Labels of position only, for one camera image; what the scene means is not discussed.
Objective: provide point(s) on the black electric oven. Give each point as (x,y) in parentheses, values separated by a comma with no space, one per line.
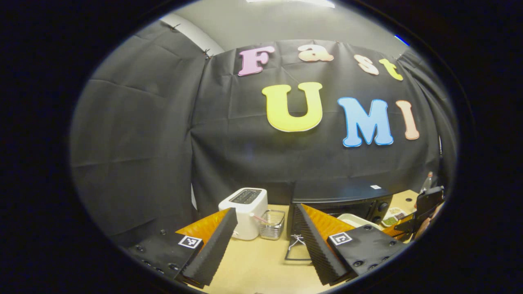
(339,192)

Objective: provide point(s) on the black backdrop cloth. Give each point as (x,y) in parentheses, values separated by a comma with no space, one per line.
(163,143)

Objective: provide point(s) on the red checked ribbon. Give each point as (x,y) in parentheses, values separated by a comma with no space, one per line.
(260,219)

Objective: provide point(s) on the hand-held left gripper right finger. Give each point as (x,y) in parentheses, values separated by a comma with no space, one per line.
(316,245)

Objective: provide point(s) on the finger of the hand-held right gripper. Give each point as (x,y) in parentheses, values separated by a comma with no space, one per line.
(404,228)

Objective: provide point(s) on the ceiling light panel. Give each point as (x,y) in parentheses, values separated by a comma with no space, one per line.
(290,3)

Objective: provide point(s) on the white divided dish of beans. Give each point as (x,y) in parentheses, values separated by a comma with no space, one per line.
(393,218)

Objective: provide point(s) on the clear plastic bottle red label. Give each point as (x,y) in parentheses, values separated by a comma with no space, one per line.
(427,183)

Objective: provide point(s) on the cream food tray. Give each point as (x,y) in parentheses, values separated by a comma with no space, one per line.
(355,219)

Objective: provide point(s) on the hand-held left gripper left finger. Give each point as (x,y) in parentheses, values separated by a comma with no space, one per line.
(214,249)

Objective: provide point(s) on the white toaster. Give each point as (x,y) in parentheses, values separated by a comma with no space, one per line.
(245,216)

